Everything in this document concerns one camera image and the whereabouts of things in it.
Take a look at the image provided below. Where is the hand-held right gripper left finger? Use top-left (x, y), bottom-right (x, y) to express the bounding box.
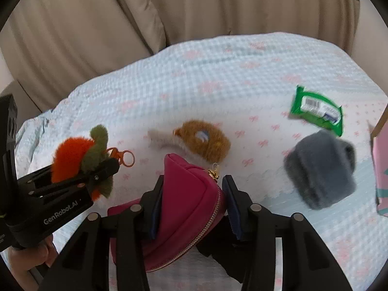
top-left (45, 174), bottom-right (166, 291)

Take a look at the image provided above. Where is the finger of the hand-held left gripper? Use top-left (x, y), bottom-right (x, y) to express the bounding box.
top-left (15, 164), bottom-right (56, 188)
top-left (29, 158), bottom-right (120, 199)

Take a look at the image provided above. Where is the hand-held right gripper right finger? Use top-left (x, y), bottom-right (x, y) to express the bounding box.
top-left (222, 174), bottom-right (354, 291)

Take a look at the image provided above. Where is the magenta zipper pouch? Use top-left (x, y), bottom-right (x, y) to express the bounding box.
top-left (107, 153), bottom-right (226, 273)

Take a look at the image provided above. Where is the orange plush carrot keychain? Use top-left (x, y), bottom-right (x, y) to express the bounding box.
top-left (50, 124), bottom-right (135, 201)

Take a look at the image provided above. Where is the person's left hand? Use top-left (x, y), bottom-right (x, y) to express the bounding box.
top-left (8, 233), bottom-right (59, 282)

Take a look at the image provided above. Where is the brown plush drumstick toy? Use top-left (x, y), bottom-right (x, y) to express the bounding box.
top-left (147, 120), bottom-right (231, 165)

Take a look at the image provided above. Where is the grey fuzzy plush sock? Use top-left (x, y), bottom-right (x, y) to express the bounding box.
top-left (283, 129), bottom-right (359, 210)

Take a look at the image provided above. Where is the green wet wipes packet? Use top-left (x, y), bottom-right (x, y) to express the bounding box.
top-left (288, 85), bottom-right (345, 137)

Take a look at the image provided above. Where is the white and blue printed blanket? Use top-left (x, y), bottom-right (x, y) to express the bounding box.
top-left (12, 31), bottom-right (388, 291)

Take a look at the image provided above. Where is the pink cardboard box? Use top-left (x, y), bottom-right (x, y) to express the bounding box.
top-left (367, 121), bottom-right (388, 218)

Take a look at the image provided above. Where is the beige sofa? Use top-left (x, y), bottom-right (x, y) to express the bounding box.
top-left (0, 0), bottom-right (366, 114)

